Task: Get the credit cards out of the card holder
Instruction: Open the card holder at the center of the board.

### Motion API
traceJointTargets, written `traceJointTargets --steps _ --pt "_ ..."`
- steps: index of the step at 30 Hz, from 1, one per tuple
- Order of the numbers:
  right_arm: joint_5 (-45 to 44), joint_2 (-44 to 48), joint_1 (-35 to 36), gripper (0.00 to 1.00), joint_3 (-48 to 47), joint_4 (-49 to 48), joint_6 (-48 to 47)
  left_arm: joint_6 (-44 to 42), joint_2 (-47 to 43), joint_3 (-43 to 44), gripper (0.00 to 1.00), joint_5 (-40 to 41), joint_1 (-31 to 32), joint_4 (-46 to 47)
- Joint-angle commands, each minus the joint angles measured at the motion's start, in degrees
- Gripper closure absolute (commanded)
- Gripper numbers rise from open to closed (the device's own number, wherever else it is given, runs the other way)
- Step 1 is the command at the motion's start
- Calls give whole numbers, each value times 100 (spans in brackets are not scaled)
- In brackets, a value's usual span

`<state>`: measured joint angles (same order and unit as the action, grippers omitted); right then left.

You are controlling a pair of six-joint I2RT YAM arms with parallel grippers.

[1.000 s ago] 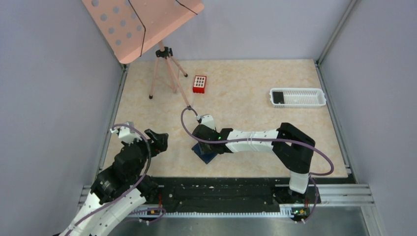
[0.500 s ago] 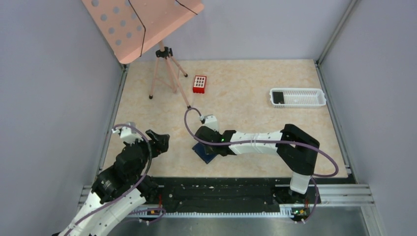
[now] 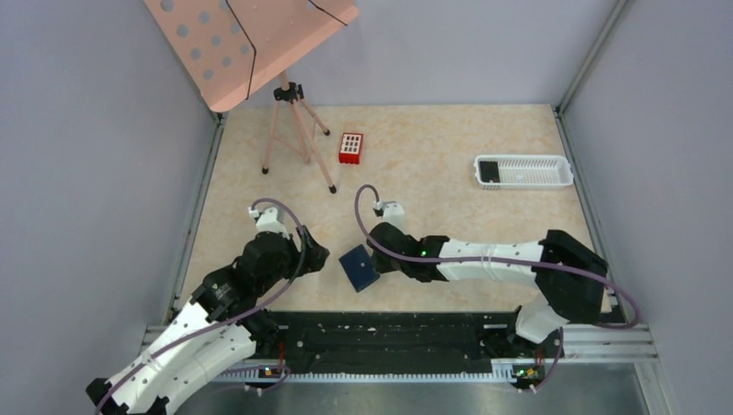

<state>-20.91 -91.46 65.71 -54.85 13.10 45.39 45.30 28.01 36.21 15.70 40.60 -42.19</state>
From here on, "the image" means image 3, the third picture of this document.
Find pink tripod stand legs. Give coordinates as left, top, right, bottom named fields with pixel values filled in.
left=261, top=71, right=338, bottom=195

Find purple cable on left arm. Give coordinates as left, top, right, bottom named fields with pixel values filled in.
left=94, top=198, right=310, bottom=415

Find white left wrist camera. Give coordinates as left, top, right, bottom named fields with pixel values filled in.
left=248, top=206, right=289, bottom=239

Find red box with white grid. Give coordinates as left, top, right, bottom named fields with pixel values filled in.
left=338, top=132, right=364, bottom=165

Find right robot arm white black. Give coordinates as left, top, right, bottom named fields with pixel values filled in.
left=367, top=222, right=608, bottom=344

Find pink perforated music stand desk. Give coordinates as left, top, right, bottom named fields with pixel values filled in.
left=145, top=0, right=360, bottom=112

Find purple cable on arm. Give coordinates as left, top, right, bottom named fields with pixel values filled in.
left=354, top=184, right=642, bottom=330
left=94, top=198, right=310, bottom=415

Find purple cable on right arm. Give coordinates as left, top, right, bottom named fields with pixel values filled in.
left=354, top=184, right=642, bottom=330

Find white plastic slotted basket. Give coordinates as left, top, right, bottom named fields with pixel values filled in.
left=473, top=155, right=574, bottom=190

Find black card in basket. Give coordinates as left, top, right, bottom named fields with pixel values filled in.
left=477, top=160, right=501, bottom=184

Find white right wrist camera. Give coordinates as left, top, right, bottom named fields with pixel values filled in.
left=373, top=201, right=407, bottom=233

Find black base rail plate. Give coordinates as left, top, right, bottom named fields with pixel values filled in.
left=245, top=311, right=557, bottom=375

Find black cord on music stand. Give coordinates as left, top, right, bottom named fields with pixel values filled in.
left=225, top=0, right=348, bottom=101

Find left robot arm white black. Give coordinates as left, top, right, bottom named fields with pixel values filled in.
left=86, top=227, right=330, bottom=414

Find dark blue leather card holder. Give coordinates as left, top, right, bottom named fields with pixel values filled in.
left=339, top=245, right=380, bottom=293

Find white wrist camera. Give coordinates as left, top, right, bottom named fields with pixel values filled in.
left=373, top=201, right=407, bottom=233
left=248, top=206, right=289, bottom=239

